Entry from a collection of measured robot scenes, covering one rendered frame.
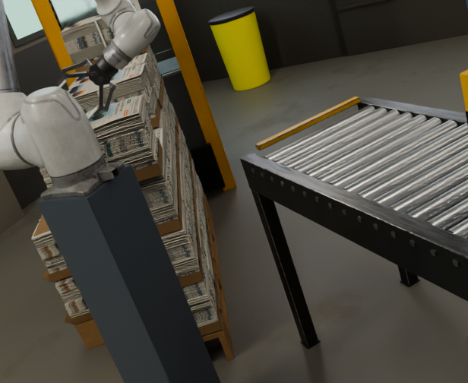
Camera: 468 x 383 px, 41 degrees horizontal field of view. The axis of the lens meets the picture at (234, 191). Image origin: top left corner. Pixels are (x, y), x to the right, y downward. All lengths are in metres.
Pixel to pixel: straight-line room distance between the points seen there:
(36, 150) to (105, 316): 0.54
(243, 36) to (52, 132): 4.54
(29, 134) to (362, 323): 1.45
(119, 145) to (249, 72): 4.16
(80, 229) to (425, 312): 1.37
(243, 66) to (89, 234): 4.58
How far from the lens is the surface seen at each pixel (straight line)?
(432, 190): 1.60
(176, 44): 3.78
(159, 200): 2.21
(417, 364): 2.31
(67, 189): 1.74
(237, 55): 6.15
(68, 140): 1.69
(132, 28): 2.12
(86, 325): 2.96
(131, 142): 2.11
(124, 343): 1.96
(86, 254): 1.81
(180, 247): 2.29
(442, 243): 1.38
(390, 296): 2.63
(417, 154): 1.81
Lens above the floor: 1.52
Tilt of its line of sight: 22 degrees down
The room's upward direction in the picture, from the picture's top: 19 degrees counter-clockwise
